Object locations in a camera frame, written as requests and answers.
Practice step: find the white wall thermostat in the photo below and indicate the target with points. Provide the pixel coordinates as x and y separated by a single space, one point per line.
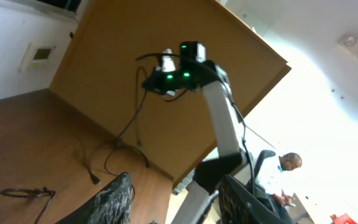
36 55

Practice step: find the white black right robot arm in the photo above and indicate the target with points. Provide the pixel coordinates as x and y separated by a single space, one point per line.
216 130

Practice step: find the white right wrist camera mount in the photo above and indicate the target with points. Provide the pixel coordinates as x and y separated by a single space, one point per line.
168 63

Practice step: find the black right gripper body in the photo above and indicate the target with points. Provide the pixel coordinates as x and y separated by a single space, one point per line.
160 82

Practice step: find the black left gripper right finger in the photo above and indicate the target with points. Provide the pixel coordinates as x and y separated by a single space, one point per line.
238 206

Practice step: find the seated man white shirt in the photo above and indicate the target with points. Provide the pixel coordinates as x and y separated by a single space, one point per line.
270 180

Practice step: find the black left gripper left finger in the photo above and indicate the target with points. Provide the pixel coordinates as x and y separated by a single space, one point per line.
111 205

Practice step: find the wooden partition board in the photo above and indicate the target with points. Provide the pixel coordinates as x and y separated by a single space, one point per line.
98 74

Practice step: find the ceiling emergency light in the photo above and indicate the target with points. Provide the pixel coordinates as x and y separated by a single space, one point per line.
349 43

